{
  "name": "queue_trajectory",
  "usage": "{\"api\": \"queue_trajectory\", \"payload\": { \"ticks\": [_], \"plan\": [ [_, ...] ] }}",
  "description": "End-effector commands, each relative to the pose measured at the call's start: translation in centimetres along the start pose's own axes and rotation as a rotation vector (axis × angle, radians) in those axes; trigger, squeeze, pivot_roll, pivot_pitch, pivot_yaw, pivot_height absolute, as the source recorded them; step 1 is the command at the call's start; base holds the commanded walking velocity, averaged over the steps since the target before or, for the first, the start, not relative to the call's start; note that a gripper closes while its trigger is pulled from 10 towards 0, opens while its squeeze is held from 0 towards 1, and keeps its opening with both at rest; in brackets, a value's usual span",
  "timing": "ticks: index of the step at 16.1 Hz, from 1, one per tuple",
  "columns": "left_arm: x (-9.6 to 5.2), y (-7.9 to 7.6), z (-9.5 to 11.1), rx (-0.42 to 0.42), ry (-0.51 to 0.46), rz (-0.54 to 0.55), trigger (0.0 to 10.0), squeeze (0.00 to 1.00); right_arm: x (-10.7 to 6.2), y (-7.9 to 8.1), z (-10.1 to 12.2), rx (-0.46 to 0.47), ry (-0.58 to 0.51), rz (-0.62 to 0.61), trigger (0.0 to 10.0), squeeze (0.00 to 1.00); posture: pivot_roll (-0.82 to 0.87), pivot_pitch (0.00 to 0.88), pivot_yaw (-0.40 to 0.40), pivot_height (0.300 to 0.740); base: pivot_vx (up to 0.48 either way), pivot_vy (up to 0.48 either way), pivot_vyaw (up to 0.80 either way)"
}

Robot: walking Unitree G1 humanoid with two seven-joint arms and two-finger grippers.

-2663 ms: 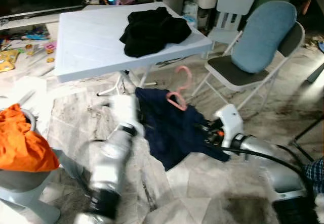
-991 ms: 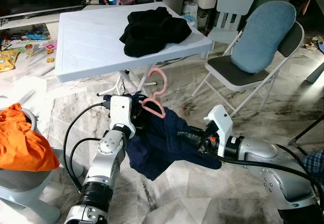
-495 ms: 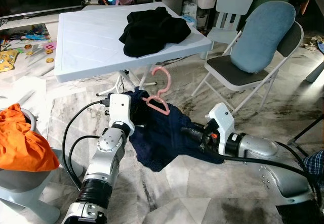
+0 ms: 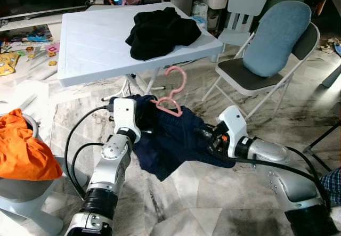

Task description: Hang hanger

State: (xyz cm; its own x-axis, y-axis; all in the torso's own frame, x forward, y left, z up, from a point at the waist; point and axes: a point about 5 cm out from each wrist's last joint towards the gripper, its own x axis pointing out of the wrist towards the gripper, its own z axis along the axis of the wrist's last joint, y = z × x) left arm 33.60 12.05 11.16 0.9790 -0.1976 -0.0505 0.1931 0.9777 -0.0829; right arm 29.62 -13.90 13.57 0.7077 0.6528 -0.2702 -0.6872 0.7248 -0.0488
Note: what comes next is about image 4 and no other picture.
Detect white folding chair dark seat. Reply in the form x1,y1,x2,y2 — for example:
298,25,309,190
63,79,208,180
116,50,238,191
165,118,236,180
201,22,321,120

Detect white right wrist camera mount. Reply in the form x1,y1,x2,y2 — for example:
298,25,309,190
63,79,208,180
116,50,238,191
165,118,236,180
217,105,248,157

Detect blue plaid shirt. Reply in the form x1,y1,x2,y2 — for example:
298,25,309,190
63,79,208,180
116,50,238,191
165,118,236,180
320,168,341,207

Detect orange garment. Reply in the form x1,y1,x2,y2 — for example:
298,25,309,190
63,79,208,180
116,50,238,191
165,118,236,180
0,108,63,182

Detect black garment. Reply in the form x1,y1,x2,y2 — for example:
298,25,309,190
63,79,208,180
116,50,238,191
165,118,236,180
125,7,202,61

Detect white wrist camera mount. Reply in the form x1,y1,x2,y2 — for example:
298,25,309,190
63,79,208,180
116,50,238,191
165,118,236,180
217,105,248,157
112,97,140,141

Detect light blue cushion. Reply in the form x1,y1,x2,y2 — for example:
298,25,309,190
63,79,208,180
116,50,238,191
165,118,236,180
242,1,312,78

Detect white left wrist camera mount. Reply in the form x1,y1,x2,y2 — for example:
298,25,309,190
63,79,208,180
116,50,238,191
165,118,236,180
112,97,140,141

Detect yellow soft toy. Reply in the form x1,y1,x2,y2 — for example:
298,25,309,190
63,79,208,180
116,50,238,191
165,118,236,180
0,52,21,77

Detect pale green child chair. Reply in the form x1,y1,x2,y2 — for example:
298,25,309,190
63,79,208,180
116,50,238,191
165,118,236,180
217,0,267,47

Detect pink plastic hanger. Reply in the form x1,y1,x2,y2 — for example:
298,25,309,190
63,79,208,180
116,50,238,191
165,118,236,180
150,66,188,117

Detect navy blue garment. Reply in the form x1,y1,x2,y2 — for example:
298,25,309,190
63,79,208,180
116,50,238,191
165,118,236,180
129,94,235,182

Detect grey laundry bin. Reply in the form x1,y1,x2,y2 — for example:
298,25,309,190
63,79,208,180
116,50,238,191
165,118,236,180
0,112,64,235

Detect white plastic folding table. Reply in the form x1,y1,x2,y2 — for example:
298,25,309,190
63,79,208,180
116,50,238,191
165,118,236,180
58,2,224,102

